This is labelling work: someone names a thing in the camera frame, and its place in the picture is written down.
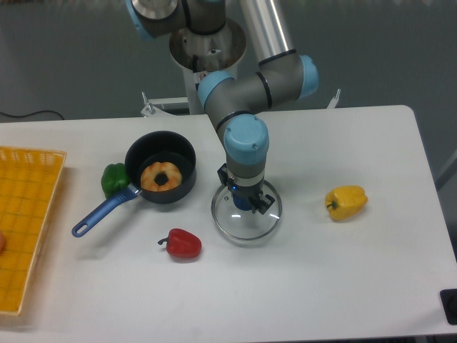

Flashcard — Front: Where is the glass pot lid blue knob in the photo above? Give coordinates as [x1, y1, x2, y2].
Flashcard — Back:
[211, 179, 283, 241]

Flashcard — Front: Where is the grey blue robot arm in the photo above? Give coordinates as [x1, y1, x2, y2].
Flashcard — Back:
[126, 1, 318, 213]

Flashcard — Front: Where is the red toy bell pepper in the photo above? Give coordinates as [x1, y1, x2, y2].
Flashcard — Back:
[158, 228, 202, 259]

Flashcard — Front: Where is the black device at table edge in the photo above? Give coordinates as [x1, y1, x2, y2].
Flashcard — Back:
[440, 289, 457, 325]

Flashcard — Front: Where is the yellow woven basket tray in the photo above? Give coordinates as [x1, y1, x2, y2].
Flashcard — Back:
[1, 146, 66, 316]

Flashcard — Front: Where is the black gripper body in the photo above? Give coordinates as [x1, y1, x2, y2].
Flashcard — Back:
[226, 173, 264, 199]

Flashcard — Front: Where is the black cable on floor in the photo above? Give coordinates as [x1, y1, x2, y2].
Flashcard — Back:
[0, 109, 65, 120]

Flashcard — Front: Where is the green toy bell pepper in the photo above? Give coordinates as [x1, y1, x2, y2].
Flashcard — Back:
[101, 163, 130, 199]

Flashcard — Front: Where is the glazed toy donut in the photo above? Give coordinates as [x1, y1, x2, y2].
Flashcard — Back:
[141, 161, 183, 192]

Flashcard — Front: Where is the yellow toy bell pepper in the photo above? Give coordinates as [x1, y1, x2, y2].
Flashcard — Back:
[325, 185, 368, 221]

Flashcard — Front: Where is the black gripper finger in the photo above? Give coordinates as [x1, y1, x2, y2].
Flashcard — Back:
[249, 192, 274, 214]
[217, 163, 234, 192]

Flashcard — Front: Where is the black saucepan blue handle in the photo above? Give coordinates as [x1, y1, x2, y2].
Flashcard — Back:
[72, 131, 196, 237]

